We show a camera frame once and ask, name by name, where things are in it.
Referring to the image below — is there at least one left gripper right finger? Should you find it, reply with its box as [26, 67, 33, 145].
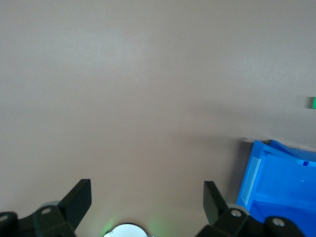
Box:
[196, 181, 306, 237]

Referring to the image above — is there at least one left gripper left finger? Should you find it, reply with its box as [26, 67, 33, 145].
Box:
[0, 178, 93, 237]

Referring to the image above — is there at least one blue plastic storage bin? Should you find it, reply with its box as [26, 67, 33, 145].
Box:
[236, 139, 316, 237]

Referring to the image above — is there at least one brown table mat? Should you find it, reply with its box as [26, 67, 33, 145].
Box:
[0, 0, 316, 237]

